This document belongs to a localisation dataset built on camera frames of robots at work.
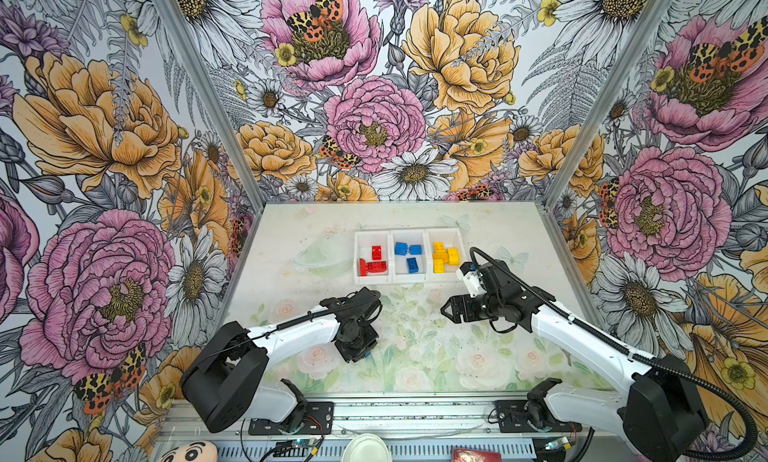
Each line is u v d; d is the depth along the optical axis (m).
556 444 0.71
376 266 1.05
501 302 0.63
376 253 1.05
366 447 0.74
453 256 1.02
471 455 0.66
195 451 0.64
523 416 0.73
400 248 1.06
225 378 0.42
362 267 1.00
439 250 1.05
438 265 0.99
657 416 0.40
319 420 0.73
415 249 1.07
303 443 0.71
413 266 1.02
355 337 0.71
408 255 1.07
